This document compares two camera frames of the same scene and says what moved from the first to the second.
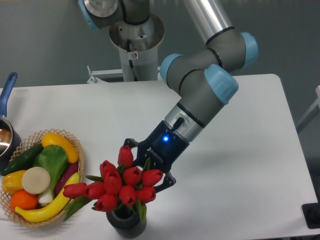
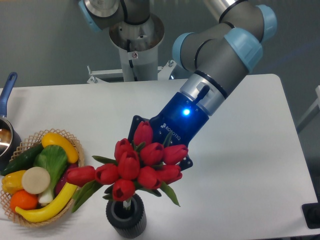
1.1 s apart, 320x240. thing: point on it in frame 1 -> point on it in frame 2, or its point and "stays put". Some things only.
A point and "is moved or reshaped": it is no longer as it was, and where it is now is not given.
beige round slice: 35,180 stays put
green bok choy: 53,158 stays put
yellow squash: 49,139 stays put
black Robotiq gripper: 164,148 -> 179,123
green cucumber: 24,161 stays put
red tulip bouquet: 124,185 is moved or reshaped
